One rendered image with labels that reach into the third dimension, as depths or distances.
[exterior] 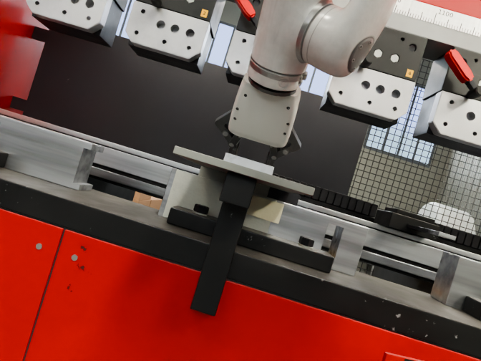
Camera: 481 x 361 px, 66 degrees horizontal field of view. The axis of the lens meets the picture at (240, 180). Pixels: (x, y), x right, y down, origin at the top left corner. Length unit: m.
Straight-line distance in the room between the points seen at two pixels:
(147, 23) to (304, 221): 0.48
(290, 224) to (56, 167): 0.46
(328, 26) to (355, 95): 0.28
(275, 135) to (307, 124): 0.67
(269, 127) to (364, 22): 0.21
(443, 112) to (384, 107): 0.11
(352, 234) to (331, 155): 0.57
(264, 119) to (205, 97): 0.71
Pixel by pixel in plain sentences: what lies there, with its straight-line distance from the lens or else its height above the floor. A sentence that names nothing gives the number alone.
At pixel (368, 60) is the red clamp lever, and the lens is 0.71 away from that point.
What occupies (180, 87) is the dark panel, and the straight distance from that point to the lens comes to 1.30.
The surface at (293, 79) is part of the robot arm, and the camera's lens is 0.54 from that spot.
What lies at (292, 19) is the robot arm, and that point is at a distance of 0.50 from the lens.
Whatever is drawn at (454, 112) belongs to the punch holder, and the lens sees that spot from 0.79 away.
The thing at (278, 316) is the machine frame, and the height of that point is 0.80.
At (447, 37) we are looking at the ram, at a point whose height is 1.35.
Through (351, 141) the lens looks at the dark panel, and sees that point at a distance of 1.28.
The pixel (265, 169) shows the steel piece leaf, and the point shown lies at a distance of 0.62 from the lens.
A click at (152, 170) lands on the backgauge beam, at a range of 0.99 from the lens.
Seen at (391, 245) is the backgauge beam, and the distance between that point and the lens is 1.03.
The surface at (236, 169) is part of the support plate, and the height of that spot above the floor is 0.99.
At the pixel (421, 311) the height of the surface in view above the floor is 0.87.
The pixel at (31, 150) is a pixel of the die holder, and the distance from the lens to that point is 0.82.
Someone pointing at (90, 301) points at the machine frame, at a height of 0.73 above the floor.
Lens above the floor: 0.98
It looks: 1 degrees up
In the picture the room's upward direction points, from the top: 17 degrees clockwise
